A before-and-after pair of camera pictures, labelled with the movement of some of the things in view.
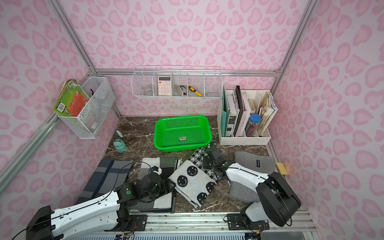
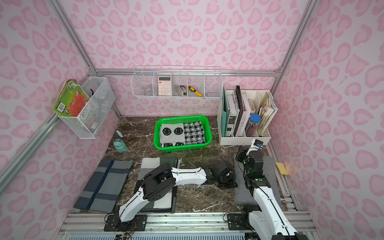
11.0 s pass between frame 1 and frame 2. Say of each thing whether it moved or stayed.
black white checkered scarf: stayed
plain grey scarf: stayed
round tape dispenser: stayed
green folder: stayed
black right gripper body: moved
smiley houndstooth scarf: moved
